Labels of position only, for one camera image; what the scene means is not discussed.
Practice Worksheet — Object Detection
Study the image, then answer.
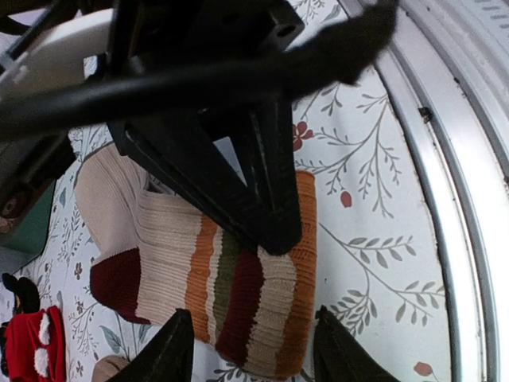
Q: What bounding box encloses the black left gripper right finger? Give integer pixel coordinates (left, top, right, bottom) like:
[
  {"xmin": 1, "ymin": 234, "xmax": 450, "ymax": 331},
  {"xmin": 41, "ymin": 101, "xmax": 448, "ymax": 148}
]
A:
[{"xmin": 313, "ymin": 306, "xmax": 398, "ymax": 382}]

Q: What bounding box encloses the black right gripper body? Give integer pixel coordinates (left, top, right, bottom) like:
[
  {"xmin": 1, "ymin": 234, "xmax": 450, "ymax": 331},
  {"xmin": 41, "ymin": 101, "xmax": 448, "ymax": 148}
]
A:
[{"xmin": 107, "ymin": 1, "xmax": 305, "ymax": 80}]

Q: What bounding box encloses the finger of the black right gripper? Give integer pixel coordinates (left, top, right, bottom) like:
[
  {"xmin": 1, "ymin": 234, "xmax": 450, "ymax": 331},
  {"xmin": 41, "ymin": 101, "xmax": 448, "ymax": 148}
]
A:
[
  {"xmin": 248, "ymin": 99, "xmax": 301, "ymax": 255},
  {"xmin": 107, "ymin": 109, "xmax": 278, "ymax": 255}
]

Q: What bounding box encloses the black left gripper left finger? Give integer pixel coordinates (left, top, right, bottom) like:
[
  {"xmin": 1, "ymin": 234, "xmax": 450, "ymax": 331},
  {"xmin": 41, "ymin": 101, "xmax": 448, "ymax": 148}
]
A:
[{"xmin": 113, "ymin": 309, "xmax": 194, "ymax": 382}]

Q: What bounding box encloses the beige striped sock pair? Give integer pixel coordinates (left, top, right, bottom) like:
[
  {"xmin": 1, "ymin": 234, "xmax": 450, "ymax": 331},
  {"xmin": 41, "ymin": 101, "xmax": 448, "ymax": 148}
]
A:
[{"xmin": 75, "ymin": 144, "xmax": 317, "ymax": 380}]

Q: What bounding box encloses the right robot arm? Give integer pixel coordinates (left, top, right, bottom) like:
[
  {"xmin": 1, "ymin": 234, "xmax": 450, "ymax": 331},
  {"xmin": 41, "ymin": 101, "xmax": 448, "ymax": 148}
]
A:
[{"xmin": 1, "ymin": 1, "xmax": 304, "ymax": 255}]

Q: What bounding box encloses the brown tan sock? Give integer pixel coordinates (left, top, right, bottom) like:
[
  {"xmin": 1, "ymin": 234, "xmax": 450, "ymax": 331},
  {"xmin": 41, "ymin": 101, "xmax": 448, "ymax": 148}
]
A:
[{"xmin": 91, "ymin": 355, "xmax": 130, "ymax": 382}]

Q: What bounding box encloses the red santa sock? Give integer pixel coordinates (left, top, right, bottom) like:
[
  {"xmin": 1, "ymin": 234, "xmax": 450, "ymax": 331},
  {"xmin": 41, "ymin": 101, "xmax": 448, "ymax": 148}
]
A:
[{"xmin": 4, "ymin": 306, "xmax": 67, "ymax": 382}]

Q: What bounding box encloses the black orange argyle sock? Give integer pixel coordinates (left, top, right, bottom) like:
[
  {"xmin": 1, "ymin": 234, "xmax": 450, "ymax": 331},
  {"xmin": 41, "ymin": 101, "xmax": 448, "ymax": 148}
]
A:
[{"xmin": 2, "ymin": 273, "xmax": 41, "ymax": 316}]

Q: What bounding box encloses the green divided organizer tray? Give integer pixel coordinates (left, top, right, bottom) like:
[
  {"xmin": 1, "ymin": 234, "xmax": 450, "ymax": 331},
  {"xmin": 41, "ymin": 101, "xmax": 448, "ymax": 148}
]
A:
[{"xmin": 1, "ymin": 181, "xmax": 56, "ymax": 256}]

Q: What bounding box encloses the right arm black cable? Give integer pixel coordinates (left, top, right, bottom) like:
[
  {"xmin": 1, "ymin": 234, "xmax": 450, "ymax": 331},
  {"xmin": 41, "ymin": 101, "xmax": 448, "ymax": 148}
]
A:
[{"xmin": 0, "ymin": 0, "xmax": 401, "ymax": 136}]

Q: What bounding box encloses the aluminium front rail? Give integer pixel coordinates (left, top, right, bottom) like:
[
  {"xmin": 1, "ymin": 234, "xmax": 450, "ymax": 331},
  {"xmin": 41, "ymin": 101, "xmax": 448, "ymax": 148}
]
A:
[{"xmin": 375, "ymin": 1, "xmax": 508, "ymax": 381}]

